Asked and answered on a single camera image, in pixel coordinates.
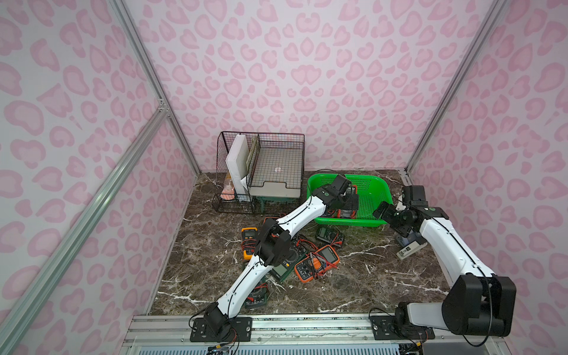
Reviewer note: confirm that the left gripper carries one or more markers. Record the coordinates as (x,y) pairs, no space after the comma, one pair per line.
(348,203)

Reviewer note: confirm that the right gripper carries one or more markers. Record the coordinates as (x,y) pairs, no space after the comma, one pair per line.
(384,212)

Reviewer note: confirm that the red multimeter front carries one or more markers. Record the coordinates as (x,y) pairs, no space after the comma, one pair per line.
(342,214)

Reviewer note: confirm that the orange Victor multimeter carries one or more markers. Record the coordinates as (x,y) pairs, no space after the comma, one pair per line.
(316,264)

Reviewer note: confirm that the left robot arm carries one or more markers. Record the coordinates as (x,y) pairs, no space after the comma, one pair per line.
(272,247)

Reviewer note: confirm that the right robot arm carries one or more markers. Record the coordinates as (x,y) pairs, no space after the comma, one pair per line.
(479,303)

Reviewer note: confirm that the green plastic basket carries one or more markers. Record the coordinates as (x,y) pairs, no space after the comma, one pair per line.
(372,191)

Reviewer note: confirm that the small dark multimeter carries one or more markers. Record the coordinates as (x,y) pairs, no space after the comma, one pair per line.
(330,236)

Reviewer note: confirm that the green multimeter centre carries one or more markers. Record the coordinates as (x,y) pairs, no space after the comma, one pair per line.
(282,271)

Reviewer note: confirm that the yellow multimeter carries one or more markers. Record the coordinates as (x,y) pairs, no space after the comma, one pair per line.
(249,242)

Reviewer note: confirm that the grey white device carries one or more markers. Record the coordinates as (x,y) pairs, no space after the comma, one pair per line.
(409,246)

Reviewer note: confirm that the grey tray on rack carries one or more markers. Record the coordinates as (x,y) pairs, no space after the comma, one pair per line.
(277,173)

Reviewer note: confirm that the black wire mesh rack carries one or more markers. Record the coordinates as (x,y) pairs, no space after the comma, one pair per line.
(225,199)

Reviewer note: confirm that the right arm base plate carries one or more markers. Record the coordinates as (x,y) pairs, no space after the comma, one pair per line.
(386,328)

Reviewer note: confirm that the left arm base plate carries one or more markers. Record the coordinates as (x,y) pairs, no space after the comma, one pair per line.
(237,329)

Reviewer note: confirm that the aluminium front rail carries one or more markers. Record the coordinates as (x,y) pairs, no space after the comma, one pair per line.
(295,334)

